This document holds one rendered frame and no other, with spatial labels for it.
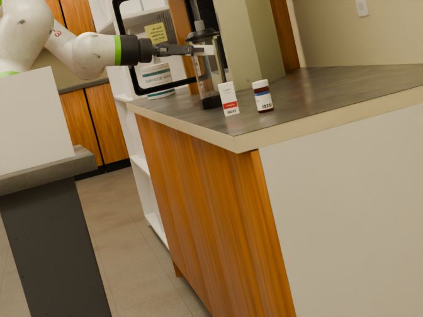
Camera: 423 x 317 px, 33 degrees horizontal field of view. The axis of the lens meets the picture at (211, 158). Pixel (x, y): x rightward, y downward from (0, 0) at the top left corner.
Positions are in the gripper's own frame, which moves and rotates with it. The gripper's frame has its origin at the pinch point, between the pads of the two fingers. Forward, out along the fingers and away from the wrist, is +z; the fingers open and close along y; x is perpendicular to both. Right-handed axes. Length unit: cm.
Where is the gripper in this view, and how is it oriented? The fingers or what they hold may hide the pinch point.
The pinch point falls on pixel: (203, 50)
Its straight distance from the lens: 221.5
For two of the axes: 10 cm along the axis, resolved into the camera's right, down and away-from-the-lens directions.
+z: 9.7, -0.4, 2.4
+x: 0.1, 9.9, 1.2
